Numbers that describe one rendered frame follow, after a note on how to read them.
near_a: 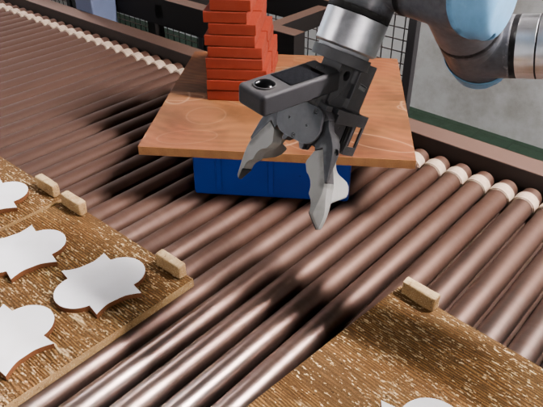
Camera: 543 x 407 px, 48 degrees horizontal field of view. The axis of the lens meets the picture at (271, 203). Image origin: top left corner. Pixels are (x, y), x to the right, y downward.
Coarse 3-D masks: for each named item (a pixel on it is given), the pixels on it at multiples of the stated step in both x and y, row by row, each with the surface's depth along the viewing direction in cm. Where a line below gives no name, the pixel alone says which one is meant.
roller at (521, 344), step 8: (536, 312) 93; (528, 320) 92; (536, 320) 91; (528, 328) 90; (536, 328) 90; (520, 336) 89; (528, 336) 88; (536, 336) 88; (512, 344) 88; (520, 344) 87; (528, 344) 87; (536, 344) 88; (520, 352) 86; (528, 352) 86; (536, 352) 87; (536, 360) 87
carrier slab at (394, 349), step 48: (336, 336) 86; (384, 336) 86; (432, 336) 86; (480, 336) 86; (288, 384) 79; (336, 384) 79; (384, 384) 79; (432, 384) 79; (480, 384) 79; (528, 384) 79
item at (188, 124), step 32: (192, 64) 145; (288, 64) 145; (384, 64) 145; (192, 96) 129; (384, 96) 129; (160, 128) 117; (192, 128) 117; (224, 128) 117; (384, 128) 117; (288, 160) 109; (352, 160) 108; (384, 160) 107
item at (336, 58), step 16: (320, 48) 70; (336, 64) 71; (352, 64) 69; (368, 64) 71; (352, 80) 73; (368, 80) 75; (336, 96) 72; (352, 96) 74; (288, 112) 73; (304, 112) 72; (320, 112) 70; (336, 112) 71; (352, 112) 74; (288, 128) 73; (304, 128) 71; (320, 128) 70; (336, 128) 74; (352, 128) 74; (304, 144) 72
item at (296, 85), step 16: (304, 64) 71; (320, 64) 71; (256, 80) 67; (272, 80) 67; (288, 80) 67; (304, 80) 67; (320, 80) 68; (336, 80) 70; (240, 96) 67; (256, 96) 65; (272, 96) 64; (288, 96) 66; (304, 96) 68; (320, 96) 69; (256, 112) 66; (272, 112) 66
